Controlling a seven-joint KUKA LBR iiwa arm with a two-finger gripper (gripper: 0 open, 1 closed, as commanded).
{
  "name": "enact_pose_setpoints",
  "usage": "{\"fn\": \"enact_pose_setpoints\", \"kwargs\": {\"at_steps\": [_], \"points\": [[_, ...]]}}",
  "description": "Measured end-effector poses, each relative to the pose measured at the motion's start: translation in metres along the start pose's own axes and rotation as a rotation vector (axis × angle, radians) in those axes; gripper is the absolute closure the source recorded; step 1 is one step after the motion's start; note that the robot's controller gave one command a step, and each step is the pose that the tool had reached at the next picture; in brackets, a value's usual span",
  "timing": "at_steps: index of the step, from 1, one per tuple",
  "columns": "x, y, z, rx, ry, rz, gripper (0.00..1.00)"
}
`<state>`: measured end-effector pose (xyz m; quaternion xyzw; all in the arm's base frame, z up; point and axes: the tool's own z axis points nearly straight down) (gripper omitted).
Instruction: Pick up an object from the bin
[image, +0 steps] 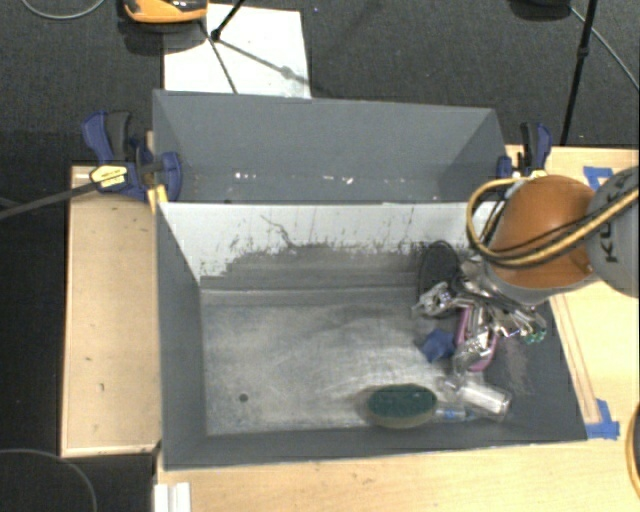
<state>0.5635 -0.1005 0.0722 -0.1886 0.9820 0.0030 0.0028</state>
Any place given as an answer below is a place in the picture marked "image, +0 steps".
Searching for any green sponge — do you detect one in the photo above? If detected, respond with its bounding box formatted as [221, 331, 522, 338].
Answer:
[365, 383, 439, 431]

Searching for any blue crumpled object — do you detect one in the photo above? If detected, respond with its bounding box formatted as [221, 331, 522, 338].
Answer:
[420, 328, 457, 364]

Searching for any black oval object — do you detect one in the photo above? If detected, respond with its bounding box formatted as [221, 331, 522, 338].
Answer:
[418, 240, 462, 319]

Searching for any pale wood flat board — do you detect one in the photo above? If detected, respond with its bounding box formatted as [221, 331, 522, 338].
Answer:
[59, 164, 162, 459]

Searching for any pink ring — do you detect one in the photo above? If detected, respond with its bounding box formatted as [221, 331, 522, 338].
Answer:
[453, 304, 500, 374]

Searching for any grey metal bin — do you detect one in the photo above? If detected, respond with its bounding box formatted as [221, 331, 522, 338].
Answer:
[151, 88, 589, 471]

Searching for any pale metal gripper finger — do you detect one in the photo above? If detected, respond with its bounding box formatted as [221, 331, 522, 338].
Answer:
[411, 280, 454, 320]
[451, 332, 496, 375]

